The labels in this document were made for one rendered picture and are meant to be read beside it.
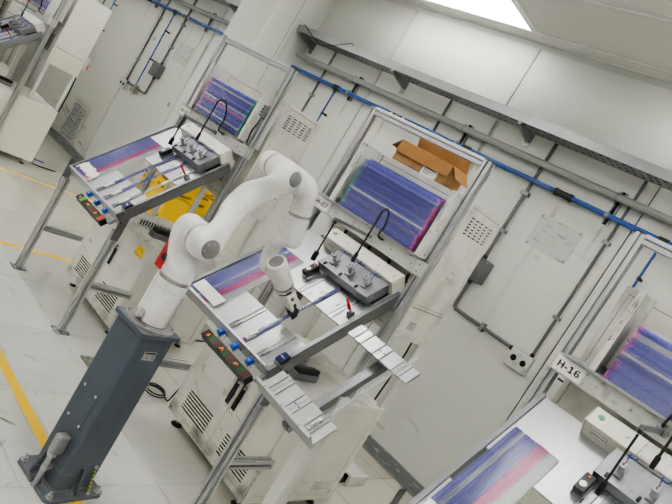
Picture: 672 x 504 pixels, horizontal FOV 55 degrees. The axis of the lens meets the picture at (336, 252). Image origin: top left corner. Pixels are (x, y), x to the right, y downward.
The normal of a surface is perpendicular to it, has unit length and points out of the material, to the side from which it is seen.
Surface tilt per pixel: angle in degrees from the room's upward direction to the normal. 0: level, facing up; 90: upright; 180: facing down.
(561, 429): 44
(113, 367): 90
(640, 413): 90
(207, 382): 90
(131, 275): 90
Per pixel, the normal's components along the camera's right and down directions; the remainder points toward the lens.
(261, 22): -0.59, -0.26
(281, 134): 0.62, 0.46
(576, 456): -0.04, -0.79
